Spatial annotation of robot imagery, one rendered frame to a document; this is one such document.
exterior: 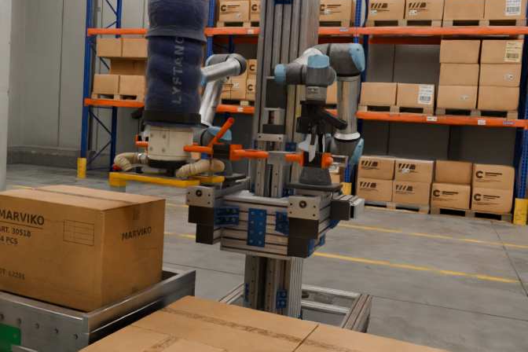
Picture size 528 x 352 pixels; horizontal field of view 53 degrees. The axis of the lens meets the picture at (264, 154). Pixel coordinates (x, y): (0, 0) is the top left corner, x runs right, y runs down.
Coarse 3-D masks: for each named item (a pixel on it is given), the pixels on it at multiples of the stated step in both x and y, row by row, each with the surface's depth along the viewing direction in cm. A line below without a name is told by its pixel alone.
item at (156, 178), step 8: (136, 168) 200; (112, 176) 200; (120, 176) 198; (128, 176) 197; (136, 176) 196; (144, 176) 195; (152, 176) 194; (160, 176) 194; (168, 176) 194; (176, 176) 198; (168, 184) 190; (176, 184) 188; (184, 184) 187; (192, 184) 191
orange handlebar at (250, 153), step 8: (136, 144) 210; (144, 144) 208; (192, 144) 227; (208, 152) 196; (240, 152) 190; (248, 152) 189; (256, 152) 188; (264, 152) 187; (296, 160) 182; (328, 160) 177
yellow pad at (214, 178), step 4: (144, 172) 217; (148, 172) 216; (176, 172) 213; (188, 176) 208; (192, 176) 208; (196, 176) 207; (200, 176) 208; (204, 176) 207; (208, 176) 206; (212, 176) 209; (216, 176) 212; (220, 176) 213; (200, 180) 206; (204, 180) 205; (208, 180) 205; (212, 180) 204; (216, 180) 207; (220, 180) 210
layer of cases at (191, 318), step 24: (168, 312) 206; (192, 312) 208; (216, 312) 209; (240, 312) 211; (264, 312) 212; (120, 336) 181; (144, 336) 182; (168, 336) 183; (192, 336) 184; (216, 336) 186; (240, 336) 187; (264, 336) 188; (288, 336) 189; (312, 336) 191; (336, 336) 192; (360, 336) 193
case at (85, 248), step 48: (0, 192) 220; (48, 192) 227; (96, 192) 235; (0, 240) 217; (48, 240) 207; (96, 240) 197; (144, 240) 219; (0, 288) 218; (48, 288) 207; (96, 288) 198; (144, 288) 222
